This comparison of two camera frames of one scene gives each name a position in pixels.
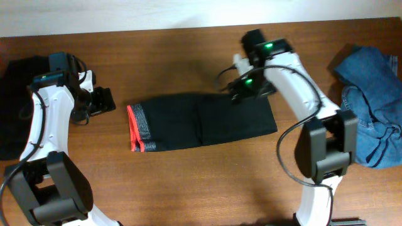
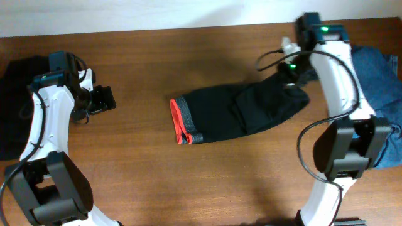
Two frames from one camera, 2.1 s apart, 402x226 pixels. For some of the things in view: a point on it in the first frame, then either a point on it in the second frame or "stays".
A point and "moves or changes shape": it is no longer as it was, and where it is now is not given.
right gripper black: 240,84 → 288,82
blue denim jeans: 374,95 stays
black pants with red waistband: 173,121 moves or changes shape
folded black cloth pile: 16,102 stays
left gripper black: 105,102 stays
